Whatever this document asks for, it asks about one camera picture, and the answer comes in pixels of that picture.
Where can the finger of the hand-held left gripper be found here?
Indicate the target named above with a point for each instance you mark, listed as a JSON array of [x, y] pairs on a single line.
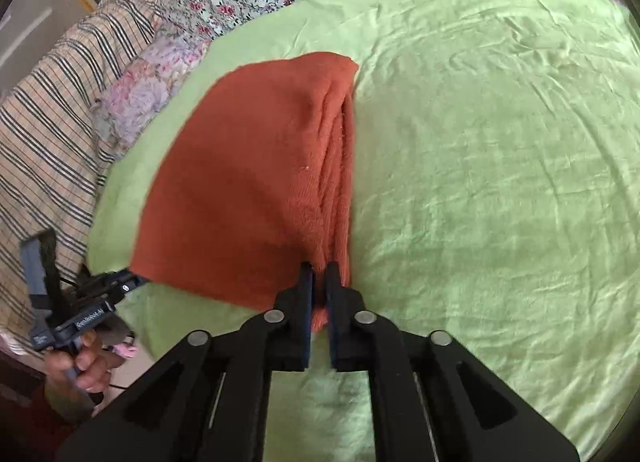
[[92, 284], [127, 284]]

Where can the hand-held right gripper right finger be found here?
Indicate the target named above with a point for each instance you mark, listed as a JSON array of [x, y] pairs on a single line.
[[334, 342]]

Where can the orange knit sweater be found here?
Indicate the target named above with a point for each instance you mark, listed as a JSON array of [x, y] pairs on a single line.
[[240, 167]]

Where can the person's left hand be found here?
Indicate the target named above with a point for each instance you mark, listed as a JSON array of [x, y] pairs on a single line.
[[95, 374]]

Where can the small pink object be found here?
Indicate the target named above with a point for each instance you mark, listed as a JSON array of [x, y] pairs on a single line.
[[125, 350]]

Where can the pastel floral pillow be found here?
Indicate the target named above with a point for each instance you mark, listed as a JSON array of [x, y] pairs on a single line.
[[145, 87]]

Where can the green bed sheet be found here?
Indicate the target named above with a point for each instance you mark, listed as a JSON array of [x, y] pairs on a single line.
[[475, 192]]

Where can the plaid blanket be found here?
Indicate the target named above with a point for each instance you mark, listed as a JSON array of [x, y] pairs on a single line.
[[50, 142]]

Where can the person's left forearm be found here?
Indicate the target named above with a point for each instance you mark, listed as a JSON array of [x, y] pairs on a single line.
[[50, 424]]

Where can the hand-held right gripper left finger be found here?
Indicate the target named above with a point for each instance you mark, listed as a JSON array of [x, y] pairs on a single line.
[[308, 342]]

